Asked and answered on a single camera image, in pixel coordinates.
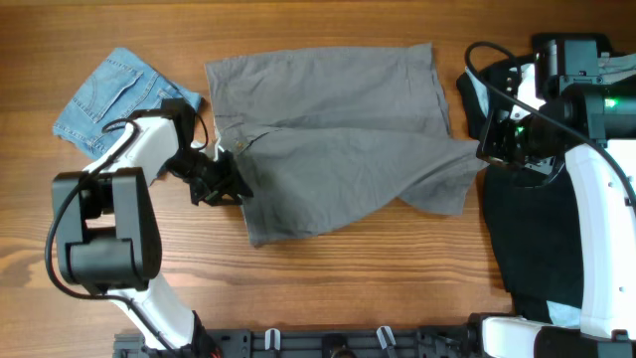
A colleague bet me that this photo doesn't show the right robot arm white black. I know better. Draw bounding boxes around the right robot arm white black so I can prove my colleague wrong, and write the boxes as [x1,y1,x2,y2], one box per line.
[480,81,635,357]

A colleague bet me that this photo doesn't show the black garment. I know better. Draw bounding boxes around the black garment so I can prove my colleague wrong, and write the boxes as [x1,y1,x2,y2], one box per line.
[455,32,636,324]

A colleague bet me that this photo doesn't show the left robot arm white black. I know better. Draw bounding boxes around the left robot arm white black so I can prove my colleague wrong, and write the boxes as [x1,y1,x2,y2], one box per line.
[45,106,252,357]

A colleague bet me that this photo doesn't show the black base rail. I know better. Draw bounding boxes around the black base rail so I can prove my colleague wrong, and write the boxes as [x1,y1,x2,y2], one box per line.
[112,325,483,358]

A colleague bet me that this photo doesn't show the folded blue denim shorts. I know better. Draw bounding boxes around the folded blue denim shorts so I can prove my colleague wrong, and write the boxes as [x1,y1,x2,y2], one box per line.
[53,48,202,160]

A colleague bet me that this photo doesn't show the grey shorts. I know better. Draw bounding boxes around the grey shorts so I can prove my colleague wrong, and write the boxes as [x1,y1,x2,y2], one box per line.
[206,44,484,246]

